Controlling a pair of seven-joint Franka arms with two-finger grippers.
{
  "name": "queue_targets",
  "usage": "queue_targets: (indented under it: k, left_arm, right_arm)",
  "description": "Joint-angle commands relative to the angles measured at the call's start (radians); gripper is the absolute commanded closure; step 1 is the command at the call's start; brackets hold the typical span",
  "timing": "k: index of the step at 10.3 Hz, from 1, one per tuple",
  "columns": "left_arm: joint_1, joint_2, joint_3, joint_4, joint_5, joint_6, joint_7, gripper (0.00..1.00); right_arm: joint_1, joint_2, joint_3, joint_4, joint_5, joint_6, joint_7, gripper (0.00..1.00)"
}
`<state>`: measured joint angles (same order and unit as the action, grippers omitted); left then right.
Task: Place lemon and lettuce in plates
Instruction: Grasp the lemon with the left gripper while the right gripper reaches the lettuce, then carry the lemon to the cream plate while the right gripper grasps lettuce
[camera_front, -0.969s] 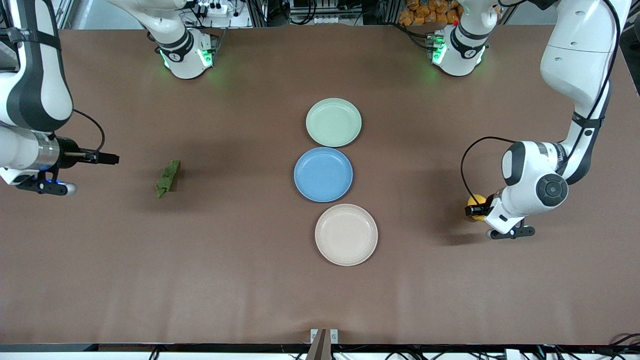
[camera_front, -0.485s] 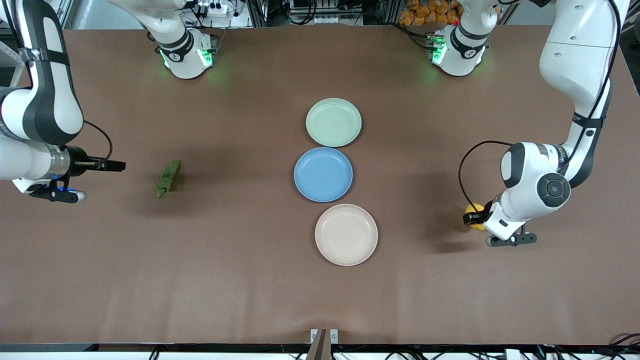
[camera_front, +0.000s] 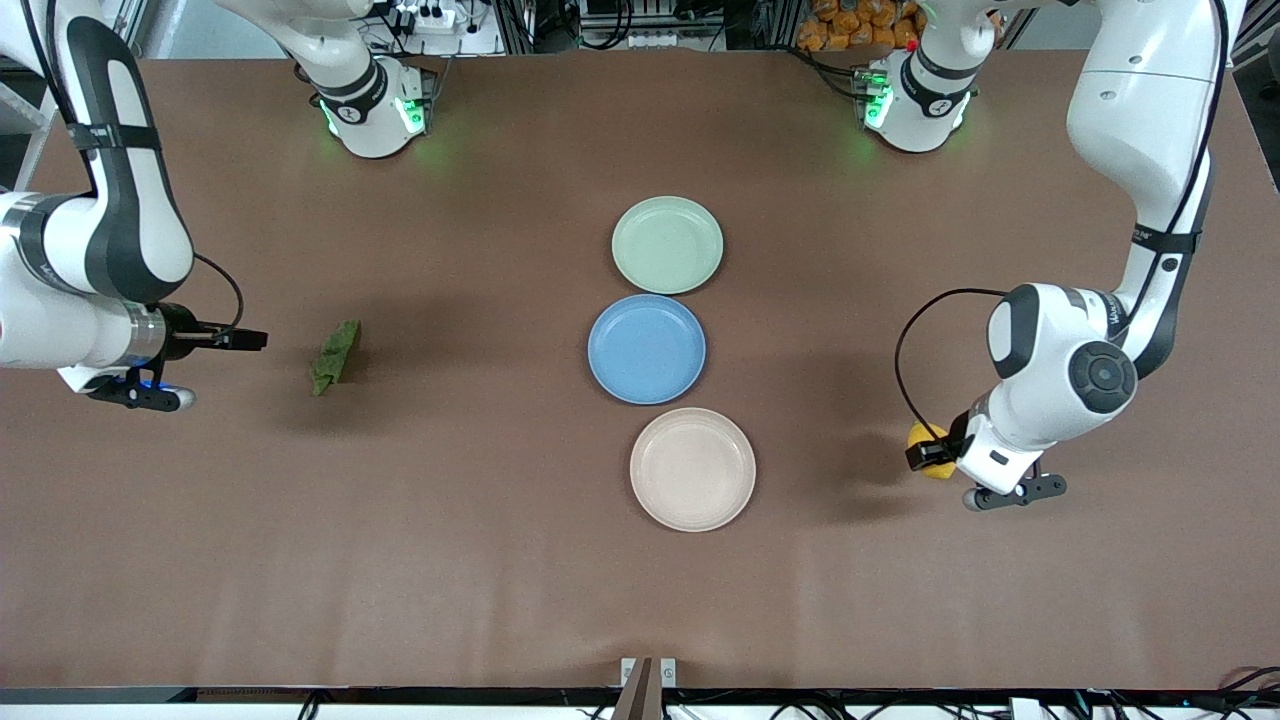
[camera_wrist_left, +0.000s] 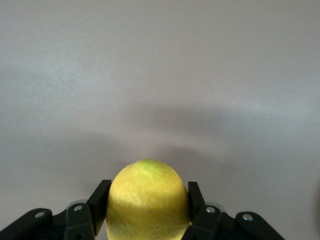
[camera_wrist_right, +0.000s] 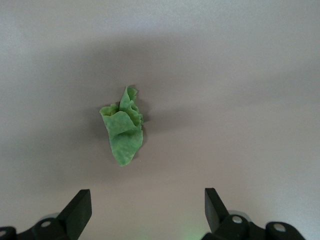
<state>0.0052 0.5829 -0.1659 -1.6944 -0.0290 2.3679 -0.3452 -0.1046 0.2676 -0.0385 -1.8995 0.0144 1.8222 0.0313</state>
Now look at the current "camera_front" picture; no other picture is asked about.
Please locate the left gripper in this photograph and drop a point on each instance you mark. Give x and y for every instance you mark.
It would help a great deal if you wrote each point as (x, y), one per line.
(951, 440)

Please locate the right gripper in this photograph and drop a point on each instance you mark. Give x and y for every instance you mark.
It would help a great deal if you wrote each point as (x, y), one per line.
(183, 331)

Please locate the yellow lemon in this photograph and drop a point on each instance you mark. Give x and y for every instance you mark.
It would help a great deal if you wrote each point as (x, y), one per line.
(938, 470)

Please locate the green lettuce leaf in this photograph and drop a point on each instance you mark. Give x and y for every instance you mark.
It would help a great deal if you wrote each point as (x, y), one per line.
(335, 358)

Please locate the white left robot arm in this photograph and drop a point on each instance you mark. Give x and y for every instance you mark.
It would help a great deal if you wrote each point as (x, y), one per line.
(1130, 100)

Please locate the beige plate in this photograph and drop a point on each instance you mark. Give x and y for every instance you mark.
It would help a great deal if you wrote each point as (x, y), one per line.
(693, 470)

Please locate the blue plate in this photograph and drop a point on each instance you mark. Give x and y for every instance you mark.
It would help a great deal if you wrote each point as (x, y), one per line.
(647, 350)

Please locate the pale green plate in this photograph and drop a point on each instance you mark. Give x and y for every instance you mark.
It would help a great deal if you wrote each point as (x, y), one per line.
(667, 245)

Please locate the white power strip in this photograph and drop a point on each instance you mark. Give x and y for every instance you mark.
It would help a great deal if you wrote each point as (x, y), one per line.
(425, 15)

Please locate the bag of orange snacks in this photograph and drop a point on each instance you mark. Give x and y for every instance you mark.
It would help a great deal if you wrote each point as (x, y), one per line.
(850, 25)

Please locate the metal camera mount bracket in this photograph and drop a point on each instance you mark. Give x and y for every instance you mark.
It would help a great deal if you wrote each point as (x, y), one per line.
(648, 685)

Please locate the aluminium frame post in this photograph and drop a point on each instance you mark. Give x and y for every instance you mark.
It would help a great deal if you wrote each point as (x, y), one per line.
(778, 22)
(518, 25)

